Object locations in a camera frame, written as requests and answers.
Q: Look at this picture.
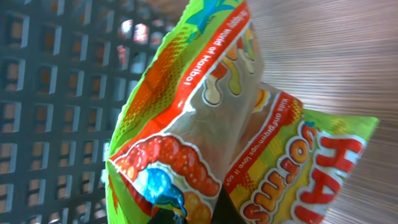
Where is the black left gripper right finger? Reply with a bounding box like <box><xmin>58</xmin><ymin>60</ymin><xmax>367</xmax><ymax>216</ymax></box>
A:
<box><xmin>211</xmin><ymin>187</ymin><xmax>246</xmax><ymax>224</ymax></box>

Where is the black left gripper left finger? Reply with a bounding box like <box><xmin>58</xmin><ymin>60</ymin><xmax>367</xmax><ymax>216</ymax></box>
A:
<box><xmin>147</xmin><ymin>208</ymin><xmax>187</xmax><ymax>224</ymax></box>

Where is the green Haribo gummy bag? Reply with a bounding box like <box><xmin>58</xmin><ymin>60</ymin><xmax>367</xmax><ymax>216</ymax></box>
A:
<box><xmin>106</xmin><ymin>1</ymin><xmax>379</xmax><ymax>223</ymax></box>

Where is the grey plastic shopping basket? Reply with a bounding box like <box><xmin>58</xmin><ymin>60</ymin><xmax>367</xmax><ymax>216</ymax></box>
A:
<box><xmin>1</xmin><ymin>0</ymin><xmax>174</xmax><ymax>223</ymax></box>

